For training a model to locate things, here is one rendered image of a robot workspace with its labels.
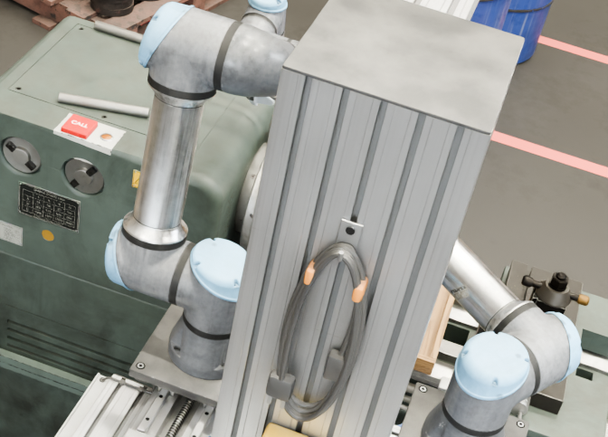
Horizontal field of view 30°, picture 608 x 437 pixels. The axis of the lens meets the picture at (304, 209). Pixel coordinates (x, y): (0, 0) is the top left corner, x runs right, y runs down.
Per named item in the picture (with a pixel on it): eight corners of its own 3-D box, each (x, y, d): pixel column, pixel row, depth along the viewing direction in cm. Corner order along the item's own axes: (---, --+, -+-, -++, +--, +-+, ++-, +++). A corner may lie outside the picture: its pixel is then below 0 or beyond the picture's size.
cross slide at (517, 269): (478, 387, 251) (483, 374, 248) (508, 272, 284) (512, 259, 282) (557, 415, 248) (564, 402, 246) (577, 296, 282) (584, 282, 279)
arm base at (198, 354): (232, 391, 205) (239, 352, 199) (155, 362, 207) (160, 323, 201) (260, 337, 217) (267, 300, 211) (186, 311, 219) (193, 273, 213)
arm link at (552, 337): (519, 414, 200) (336, 211, 226) (574, 384, 208) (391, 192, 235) (546, 373, 192) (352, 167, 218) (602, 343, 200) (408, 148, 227)
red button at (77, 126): (60, 134, 242) (60, 126, 241) (72, 120, 247) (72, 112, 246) (85, 143, 242) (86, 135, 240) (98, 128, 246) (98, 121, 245)
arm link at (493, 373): (429, 395, 199) (448, 341, 191) (481, 368, 207) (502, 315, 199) (476, 442, 193) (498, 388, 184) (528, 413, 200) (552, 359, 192)
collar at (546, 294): (533, 300, 247) (536, 290, 245) (537, 279, 253) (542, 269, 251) (568, 312, 246) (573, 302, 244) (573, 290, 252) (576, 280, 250)
